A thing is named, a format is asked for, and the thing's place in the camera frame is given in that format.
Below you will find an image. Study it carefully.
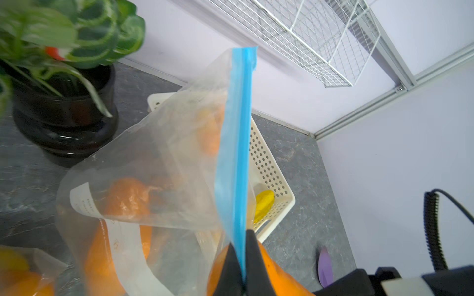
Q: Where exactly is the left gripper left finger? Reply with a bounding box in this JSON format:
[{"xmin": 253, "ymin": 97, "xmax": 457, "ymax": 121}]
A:
[{"xmin": 212, "ymin": 244, "xmax": 244, "ymax": 296}]

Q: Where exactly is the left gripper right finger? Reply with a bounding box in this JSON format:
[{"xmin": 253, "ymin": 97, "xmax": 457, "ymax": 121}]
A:
[{"xmin": 245, "ymin": 229, "xmax": 276, "ymax": 296}]

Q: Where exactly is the big orange mango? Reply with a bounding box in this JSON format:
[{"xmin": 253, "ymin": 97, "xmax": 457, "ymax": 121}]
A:
[{"xmin": 206, "ymin": 244, "xmax": 313, "ymax": 296}]

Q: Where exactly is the clear zip-top bag blue zipper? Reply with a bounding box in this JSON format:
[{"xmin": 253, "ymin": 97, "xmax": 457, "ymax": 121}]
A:
[{"xmin": 1, "ymin": 245, "xmax": 67, "ymax": 296}]

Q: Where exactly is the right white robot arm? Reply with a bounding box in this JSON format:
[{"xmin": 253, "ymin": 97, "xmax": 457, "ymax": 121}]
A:
[{"xmin": 315, "ymin": 189, "xmax": 474, "ymax": 296}]

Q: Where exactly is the yellow mango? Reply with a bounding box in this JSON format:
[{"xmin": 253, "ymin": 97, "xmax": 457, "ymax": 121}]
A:
[{"xmin": 254, "ymin": 190, "xmax": 275, "ymax": 224}]

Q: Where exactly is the purple pink brush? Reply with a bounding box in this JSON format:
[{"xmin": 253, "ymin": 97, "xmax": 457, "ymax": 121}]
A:
[{"xmin": 317, "ymin": 246, "xmax": 334, "ymax": 288}]

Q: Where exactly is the white plastic perforated basket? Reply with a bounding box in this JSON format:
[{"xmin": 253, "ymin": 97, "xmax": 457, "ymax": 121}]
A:
[{"xmin": 142, "ymin": 91, "xmax": 295, "ymax": 242}]

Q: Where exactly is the green potted plant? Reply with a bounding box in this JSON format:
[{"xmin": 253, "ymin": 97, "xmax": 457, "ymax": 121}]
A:
[{"xmin": 1, "ymin": 0, "xmax": 146, "ymax": 168}]

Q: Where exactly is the white wire wall shelf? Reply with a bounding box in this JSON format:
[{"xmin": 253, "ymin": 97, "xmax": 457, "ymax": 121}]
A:
[{"xmin": 213, "ymin": 0, "xmax": 381, "ymax": 88}]

